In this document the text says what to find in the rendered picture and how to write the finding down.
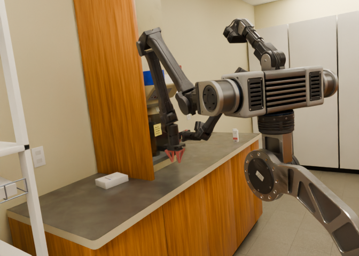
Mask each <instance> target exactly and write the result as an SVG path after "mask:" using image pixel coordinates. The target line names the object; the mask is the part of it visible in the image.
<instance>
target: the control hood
mask: <svg viewBox="0 0 359 256"><path fill-rule="evenodd" d="M166 87H167V89H169V88H172V89H171V91H170V92H169V94H168V95H169V98H172V97H173V96H174V95H175V94H176V92H177V89H176V87H175V85H174V83H167V84H166ZM154 91H155V87H154V85H151V86H145V96H146V102H150V101H154V100H148V99H149V98H150V97H151V95H152V93H153V92H154ZM155 100H158V99H155Z"/></svg>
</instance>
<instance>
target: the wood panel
mask: <svg viewBox="0 0 359 256"><path fill-rule="evenodd" d="M74 7H75V15H76V22H77V29H78V34H79V41H80V49H81V57H82V64H83V71H84V79H85V86H86V91H87V99H88V106H89V113H90V121H91V128H92V136H93V143H94V148H95V155H96V163H97V170H98V173H103V174H113V173H116V172H119V173H123V174H127V175H128V177H131V178H135V179H142V180H149V181H153V180H155V177H154V168H153V158H152V149H151V140H150V130H149V121H148V115H147V106H146V96H145V87H144V78H143V68H142V59H141V56H139V53H138V50H137V47H136V42H137V41H138V39H139V34H138V24H137V15H136V6H135V0H74Z"/></svg>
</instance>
